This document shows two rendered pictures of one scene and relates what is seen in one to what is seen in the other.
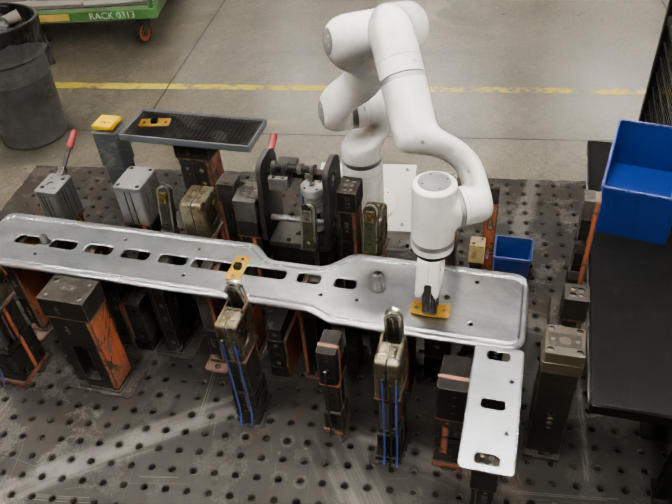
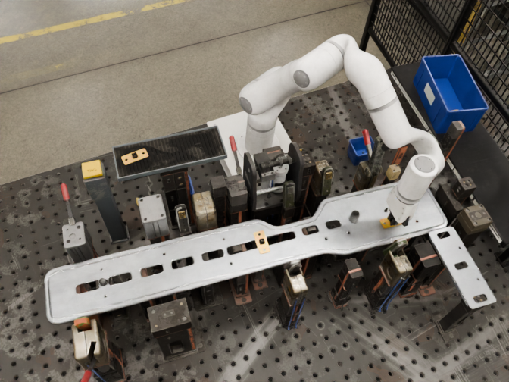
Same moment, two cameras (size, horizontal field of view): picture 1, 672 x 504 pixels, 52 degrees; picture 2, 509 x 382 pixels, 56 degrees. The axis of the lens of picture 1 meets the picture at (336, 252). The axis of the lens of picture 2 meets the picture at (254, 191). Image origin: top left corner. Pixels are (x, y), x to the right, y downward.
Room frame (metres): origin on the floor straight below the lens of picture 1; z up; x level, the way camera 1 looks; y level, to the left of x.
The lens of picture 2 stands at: (0.65, 0.73, 2.45)
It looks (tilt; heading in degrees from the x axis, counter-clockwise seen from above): 57 degrees down; 322
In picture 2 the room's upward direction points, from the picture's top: 4 degrees clockwise
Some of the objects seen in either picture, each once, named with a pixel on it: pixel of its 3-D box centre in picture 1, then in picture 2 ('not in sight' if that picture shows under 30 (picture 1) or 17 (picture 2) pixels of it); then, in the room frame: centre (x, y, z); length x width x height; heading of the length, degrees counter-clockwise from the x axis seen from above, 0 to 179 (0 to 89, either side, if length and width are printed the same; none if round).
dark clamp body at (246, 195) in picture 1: (259, 248); (236, 213); (1.41, 0.20, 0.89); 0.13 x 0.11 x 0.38; 162
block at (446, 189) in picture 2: (547, 361); (437, 217); (0.98, -0.45, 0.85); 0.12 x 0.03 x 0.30; 162
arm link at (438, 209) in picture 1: (435, 208); (418, 176); (1.02, -0.20, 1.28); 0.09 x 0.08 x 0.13; 100
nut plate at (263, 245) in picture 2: (237, 266); (261, 241); (1.21, 0.24, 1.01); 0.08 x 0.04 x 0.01; 161
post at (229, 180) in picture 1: (239, 237); (219, 211); (1.45, 0.26, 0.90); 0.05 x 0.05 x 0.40; 72
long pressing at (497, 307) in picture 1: (229, 270); (257, 245); (1.21, 0.26, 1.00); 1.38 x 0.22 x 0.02; 72
